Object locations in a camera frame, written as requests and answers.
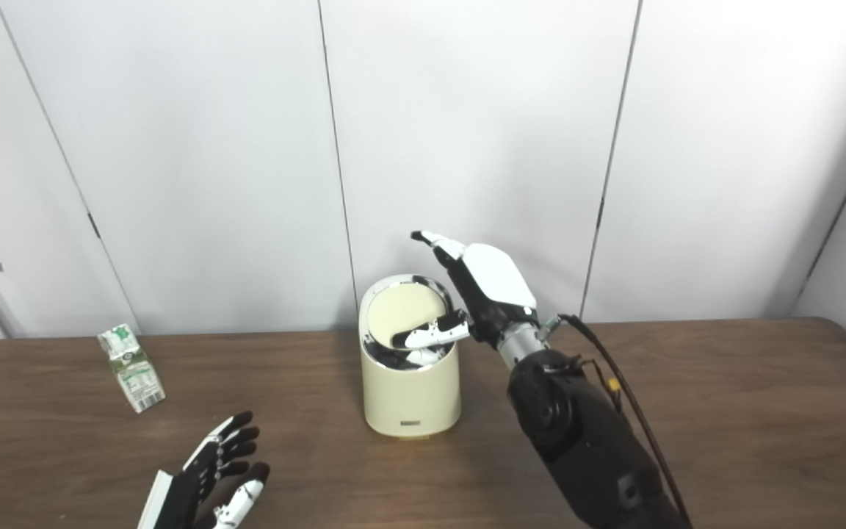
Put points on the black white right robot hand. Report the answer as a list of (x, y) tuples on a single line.
[(496, 283)]

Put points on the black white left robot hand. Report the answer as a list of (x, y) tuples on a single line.
[(188, 488)]

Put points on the cream round bin lid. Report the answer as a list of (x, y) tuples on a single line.
[(401, 308)]

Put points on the green white milk carton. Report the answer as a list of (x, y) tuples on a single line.
[(133, 375)]

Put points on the cream-colored bin body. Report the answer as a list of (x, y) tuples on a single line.
[(408, 397)]

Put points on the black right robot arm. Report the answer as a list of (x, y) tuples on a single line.
[(577, 441)]

